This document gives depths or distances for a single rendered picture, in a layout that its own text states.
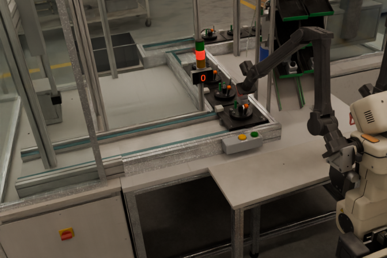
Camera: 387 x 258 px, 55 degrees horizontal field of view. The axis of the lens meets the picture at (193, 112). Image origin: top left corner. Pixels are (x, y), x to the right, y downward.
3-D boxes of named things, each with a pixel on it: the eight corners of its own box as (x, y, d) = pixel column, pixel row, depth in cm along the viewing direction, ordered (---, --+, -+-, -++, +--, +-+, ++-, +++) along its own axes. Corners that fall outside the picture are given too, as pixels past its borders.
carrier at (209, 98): (249, 102, 231) (250, 84, 225) (213, 110, 226) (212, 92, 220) (234, 86, 252) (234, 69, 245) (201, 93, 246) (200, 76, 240)
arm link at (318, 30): (319, 23, 142) (337, 23, 147) (293, 27, 154) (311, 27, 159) (321, 137, 149) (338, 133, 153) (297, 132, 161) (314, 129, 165)
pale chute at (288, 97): (300, 109, 214) (303, 106, 210) (279, 111, 213) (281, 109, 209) (291, 64, 221) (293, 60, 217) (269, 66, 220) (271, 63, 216)
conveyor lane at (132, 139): (268, 135, 215) (268, 121, 210) (124, 170, 196) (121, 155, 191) (247, 112, 239) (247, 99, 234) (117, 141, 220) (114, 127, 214)
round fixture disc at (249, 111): (257, 117, 212) (257, 114, 211) (234, 122, 209) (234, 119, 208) (246, 106, 224) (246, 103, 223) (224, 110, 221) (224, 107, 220)
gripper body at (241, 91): (235, 84, 202) (238, 78, 195) (251, 81, 205) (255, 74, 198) (239, 95, 200) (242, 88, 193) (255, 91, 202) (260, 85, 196)
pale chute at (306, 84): (323, 103, 217) (326, 101, 213) (302, 106, 216) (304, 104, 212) (313, 59, 224) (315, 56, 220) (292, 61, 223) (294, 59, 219)
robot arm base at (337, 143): (333, 152, 142) (358, 144, 145) (323, 133, 145) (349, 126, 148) (322, 159, 150) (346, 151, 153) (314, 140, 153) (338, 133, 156)
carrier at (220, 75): (234, 86, 252) (234, 69, 245) (200, 93, 246) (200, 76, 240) (221, 73, 272) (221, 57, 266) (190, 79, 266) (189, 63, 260)
